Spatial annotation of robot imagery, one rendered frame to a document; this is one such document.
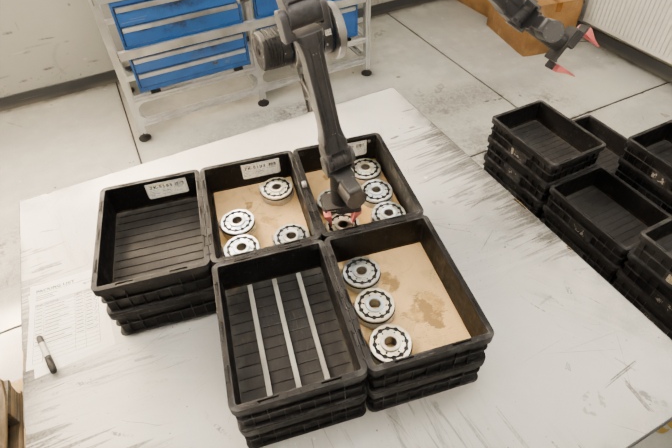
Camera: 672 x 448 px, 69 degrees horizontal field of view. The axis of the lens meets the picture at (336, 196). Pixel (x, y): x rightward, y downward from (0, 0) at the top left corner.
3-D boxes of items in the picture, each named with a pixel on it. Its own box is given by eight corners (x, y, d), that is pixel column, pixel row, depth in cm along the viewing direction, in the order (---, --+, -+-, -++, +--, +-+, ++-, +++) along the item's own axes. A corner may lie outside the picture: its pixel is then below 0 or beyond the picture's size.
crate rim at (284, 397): (212, 269, 129) (210, 264, 127) (323, 243, 134) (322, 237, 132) (231, 419, 101) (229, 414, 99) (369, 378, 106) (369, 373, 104)
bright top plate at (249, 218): (219, 214, 150) (218, 213, 150) (251, 207, 152) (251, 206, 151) (222, 238, 143) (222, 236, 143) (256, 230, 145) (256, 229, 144)
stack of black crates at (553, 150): (475, 188, 257) (490, 116, 225) (520, 170, 265) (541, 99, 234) (528, 239, 230) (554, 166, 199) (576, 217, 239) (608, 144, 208)
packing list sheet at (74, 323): (23, 290, 152) (23, 289, 151) (101, 262, 158) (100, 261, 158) (26, 382, 130) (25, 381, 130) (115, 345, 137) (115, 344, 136)
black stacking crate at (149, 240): (114, 215, 158) (101, 190, 150) (206, 195, 163) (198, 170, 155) (107, 318, 130) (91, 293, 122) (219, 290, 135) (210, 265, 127)
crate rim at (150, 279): (102, 194, 151) (100, 188, 150) (200, 173, 157) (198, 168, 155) (93, 298, 124) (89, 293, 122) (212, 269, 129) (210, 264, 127)
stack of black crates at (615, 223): (529, 239, 230) (548, 186, 207) (577, 217, 239) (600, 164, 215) (596, 303, 204) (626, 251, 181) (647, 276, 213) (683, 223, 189)
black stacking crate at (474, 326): (325, 265, 140) (323, 239, 132) (422, 241, 145) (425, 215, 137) (369, 396, 113) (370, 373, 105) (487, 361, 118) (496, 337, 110)
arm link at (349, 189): (348, 142, 128) (319, 155, 126) (370, 167, 120) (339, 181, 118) (353, 174, 136) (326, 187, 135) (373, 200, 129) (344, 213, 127)
